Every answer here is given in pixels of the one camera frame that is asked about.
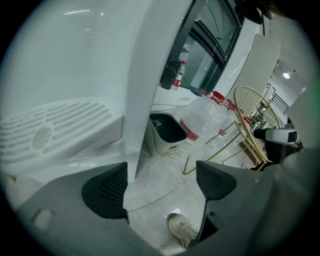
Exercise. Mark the clear bottle with red label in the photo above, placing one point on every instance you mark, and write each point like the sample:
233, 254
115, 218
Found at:
180, 75

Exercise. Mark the pile of empty red-capped bottles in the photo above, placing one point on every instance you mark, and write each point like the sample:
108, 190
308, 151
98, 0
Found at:
207, 117

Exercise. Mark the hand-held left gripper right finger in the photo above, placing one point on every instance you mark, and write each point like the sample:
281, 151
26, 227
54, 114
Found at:
237, 205

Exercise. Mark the dark glass bottle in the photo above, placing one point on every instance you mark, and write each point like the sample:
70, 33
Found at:
168, 77

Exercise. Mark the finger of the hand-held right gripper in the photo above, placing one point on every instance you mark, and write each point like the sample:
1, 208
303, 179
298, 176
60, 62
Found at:
275, 135

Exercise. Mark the black framed window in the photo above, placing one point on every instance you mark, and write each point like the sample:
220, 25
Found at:
207, 50

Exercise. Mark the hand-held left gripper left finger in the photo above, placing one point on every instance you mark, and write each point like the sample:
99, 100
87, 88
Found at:
75, 200

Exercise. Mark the white water dispenser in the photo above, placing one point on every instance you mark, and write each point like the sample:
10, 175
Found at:
75, 62

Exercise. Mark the person's left beige shoe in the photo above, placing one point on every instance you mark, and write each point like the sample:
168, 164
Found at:
181, 230

